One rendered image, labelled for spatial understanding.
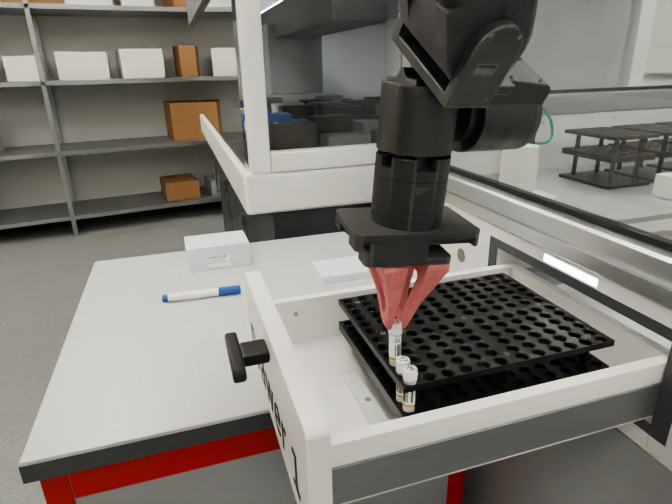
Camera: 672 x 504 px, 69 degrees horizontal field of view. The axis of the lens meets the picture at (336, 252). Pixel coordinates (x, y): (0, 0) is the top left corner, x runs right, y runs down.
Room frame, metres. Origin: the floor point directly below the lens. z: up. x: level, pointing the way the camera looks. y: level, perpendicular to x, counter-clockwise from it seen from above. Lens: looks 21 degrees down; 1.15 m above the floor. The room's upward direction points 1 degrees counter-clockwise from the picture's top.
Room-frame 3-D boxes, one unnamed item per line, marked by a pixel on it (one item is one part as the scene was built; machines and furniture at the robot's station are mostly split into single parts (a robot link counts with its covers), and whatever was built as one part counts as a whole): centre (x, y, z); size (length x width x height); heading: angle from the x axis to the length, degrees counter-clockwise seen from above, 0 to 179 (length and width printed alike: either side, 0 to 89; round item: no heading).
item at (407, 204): (0.38, -0.06, 1.05); 0.10 x 0.07 x 0.07; 104
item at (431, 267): (0.38, -0.05, 0.98); 0.07 x 0.07 x 0.09; 14
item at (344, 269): (0.92, -0.02, 0.77); 0.13 x 0.09 x 0.02; 107
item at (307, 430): (0.40, 0.06, 0.87); 0.29 x 0.02 x 0.11; 17
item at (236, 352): (0.39, 0.08, 0.91); 0.07 x 0.04 x 0.01; 17
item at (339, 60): (2.23, -0.06, 1.13); 1.78 x 1.14 x 0.45; 17
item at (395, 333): (0.38, -0.05, 0.92); 0.01 x 0.01 x 0.05
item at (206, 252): (0.99, 0.25, 0.79); 0.13 x 0.09 x 0.05; 108
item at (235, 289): (0.81, 0.25, 0.77); 0.14 x 0.02 x 0.02; 104
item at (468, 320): (0.46, -0.13, 0.87); 0.22 x 0.18 x 0.06; 107
